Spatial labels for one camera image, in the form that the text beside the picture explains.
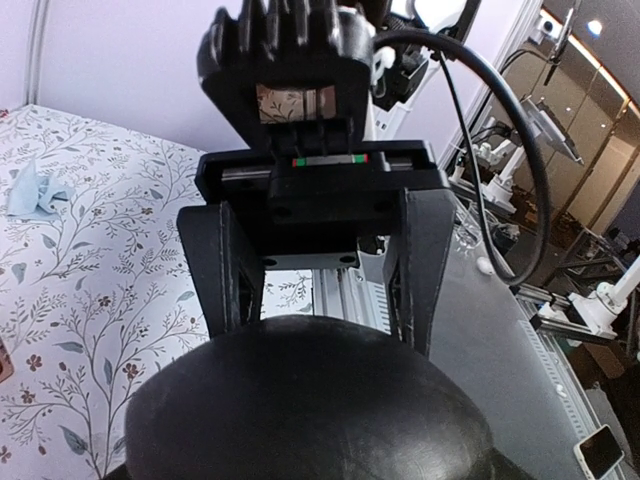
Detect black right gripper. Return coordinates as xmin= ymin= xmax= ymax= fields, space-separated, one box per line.
xmin=177 ymin=1 xmax=456 ymax=356

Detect black glasses case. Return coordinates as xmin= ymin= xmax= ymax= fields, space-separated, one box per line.
xmin=111 ymin=315 xmax=526 ymax=479

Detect light blue cloth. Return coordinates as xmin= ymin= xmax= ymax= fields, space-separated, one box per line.
xmin=6 ymin=160 xmax=75 ymax=223

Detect brown sunglasses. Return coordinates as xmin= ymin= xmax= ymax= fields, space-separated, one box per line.
xmin=0 ymin=339 xmax=15 ymax=382

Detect white smartphone on desk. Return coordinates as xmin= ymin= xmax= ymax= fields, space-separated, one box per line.
xmin=573 ymin=425 xmax=625 ymax=480

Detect front aluminium rail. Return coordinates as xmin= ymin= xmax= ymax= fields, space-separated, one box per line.
xmin=312 ymin=236 xmax=391 ymax=334

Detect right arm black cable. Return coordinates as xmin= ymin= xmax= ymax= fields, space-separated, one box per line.
xmin=372 ymin=29 xmax=551 ymax=289

